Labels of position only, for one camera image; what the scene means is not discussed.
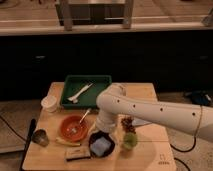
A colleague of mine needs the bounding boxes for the blue sponge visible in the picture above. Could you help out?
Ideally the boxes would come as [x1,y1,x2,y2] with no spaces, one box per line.
[90,137,111,157]

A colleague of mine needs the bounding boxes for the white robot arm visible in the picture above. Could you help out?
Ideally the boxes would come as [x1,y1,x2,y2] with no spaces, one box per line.
[96,83,213,142]

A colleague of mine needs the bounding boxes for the dark purple bowl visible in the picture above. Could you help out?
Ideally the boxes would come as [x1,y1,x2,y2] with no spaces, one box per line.
[89,131,115,158]

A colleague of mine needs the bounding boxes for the orange bowl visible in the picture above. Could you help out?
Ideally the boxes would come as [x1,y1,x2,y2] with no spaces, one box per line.
[59,115,88,142]

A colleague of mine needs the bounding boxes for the brown grape bunch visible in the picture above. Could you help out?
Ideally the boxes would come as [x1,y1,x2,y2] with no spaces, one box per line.
[121,117,135,133]

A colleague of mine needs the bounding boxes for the metal spoon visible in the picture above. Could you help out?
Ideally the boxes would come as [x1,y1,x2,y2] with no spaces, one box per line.
[67,109,91,134]

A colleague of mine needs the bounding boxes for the green cup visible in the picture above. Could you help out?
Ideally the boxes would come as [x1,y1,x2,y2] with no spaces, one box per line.
[123,132,137,150]

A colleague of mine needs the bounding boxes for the wooden brush block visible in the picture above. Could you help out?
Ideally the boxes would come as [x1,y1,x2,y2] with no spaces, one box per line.
[65,147,91,161]

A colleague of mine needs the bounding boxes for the yellow banana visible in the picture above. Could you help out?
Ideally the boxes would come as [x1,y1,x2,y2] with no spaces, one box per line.
[56,137,81,147]

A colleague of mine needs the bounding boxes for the green tray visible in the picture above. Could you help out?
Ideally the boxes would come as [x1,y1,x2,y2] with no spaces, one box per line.
[60,75,112,109]

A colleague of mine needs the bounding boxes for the white cup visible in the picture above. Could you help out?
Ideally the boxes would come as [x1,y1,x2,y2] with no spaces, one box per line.
[41,95,57,113]

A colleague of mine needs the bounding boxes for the dark metal cup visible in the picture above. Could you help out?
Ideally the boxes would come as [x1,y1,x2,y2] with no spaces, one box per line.
[32,129,49,147]

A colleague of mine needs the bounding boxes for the black cable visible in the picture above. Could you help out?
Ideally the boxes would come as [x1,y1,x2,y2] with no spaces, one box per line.
[169,134,198,171]

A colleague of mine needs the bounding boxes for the wooden chair frame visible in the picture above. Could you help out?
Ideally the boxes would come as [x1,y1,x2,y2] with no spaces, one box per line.
[55,0,134,31]

